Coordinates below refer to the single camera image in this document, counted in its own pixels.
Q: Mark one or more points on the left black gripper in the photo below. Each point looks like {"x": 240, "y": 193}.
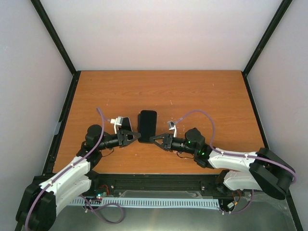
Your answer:
{"x": 124, "y": 133}

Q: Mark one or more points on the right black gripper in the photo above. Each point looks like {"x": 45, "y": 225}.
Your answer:
{"x": 167, "y": 141}

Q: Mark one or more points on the white phone case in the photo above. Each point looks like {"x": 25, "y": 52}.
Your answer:
{"x": 126, "y": 124}

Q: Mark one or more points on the black phone case front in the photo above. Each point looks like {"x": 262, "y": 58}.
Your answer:
{"x": 148, "y": 126}

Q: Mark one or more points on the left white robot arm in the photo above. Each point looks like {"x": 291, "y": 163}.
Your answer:
{"x": 41, "y": 203}

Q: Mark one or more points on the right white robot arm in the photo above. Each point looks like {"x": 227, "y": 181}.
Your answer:
{"x": 262, "y": 170}

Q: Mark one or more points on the small green circuit board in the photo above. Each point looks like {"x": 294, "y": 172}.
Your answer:
{"x": 101, "y": 195}

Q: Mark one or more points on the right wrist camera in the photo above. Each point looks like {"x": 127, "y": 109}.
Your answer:
{"x": 172, "y": 127}

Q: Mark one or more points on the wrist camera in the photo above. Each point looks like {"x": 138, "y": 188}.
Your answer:
{"x": 117, "y": 123}
{"x": 172, "y": 127}

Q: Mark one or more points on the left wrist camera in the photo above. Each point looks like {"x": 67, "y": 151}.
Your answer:
{"x": 117, "y": 123}

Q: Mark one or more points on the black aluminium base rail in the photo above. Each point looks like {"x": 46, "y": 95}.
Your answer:
{"x": 206, "y": 185}

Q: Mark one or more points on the light blue cable duct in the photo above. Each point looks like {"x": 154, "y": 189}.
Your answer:
{"x": 157, "y": 202}

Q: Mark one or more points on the left black frame post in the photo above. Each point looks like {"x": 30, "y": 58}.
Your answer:
{"x": 38, "y": 6}

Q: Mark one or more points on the black frame post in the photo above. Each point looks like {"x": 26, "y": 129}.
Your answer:
{"x": 38, "y": 6}
{"x": 280, "y": 12}

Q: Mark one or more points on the right black frame post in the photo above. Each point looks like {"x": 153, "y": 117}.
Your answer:
{"x": 280, "y": 12}

